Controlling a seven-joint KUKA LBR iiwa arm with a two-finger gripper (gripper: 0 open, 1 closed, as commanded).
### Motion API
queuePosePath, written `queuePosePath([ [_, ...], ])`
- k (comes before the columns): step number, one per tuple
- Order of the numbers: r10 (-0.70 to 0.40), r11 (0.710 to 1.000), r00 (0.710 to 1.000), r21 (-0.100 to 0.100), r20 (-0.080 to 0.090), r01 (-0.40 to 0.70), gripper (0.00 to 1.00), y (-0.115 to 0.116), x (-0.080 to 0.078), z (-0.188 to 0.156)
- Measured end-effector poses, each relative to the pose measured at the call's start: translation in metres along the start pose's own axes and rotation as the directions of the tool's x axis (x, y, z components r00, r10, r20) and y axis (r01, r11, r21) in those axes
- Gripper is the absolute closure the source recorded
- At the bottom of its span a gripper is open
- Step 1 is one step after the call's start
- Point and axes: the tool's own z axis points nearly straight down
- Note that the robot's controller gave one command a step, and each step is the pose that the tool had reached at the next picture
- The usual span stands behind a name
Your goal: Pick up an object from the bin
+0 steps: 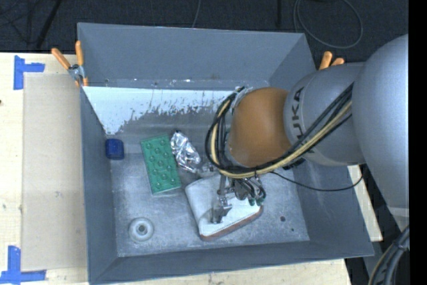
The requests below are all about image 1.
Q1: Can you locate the pale wood flat board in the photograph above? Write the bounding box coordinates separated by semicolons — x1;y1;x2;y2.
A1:
20;72;89;273

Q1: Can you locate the grey metal bin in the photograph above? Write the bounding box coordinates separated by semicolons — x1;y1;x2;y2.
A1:
76;22;375;285

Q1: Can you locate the blue cube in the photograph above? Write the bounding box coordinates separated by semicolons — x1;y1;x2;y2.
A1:
105;138;125;161

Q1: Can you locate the crumpled silver foil packet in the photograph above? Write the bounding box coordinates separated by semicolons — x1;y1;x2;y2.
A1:
169;130;215;175

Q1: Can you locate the white pad with brown edge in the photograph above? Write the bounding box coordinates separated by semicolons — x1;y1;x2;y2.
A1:
184;176;265;242

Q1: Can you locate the dark green flat block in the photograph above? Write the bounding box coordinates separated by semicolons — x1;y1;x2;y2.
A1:
139;133;183;196

